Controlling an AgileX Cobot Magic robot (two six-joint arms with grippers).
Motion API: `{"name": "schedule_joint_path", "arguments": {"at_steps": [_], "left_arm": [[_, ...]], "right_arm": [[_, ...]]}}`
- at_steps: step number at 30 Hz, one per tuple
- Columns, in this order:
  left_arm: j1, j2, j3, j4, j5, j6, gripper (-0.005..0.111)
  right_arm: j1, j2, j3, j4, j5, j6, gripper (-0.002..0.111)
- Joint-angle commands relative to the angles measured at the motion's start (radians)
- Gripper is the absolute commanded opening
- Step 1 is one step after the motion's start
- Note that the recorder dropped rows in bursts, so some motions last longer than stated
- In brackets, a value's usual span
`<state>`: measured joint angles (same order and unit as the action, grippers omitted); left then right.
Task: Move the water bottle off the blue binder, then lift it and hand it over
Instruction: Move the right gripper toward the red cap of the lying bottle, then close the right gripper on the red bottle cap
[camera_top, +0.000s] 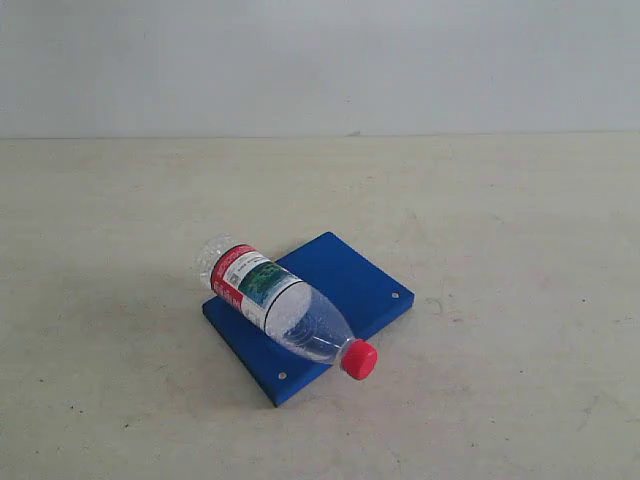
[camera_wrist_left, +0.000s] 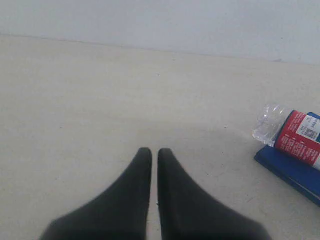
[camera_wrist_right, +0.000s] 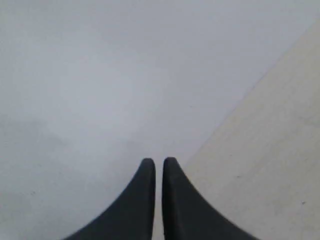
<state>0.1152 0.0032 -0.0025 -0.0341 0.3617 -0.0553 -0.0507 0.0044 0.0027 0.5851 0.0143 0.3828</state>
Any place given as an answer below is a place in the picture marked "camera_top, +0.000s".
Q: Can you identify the clear water bottle red cap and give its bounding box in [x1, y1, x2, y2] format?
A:
[197, 235, 378, 380]

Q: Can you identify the blue file folder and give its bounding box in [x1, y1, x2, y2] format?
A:
[202, 232, 414, 406]

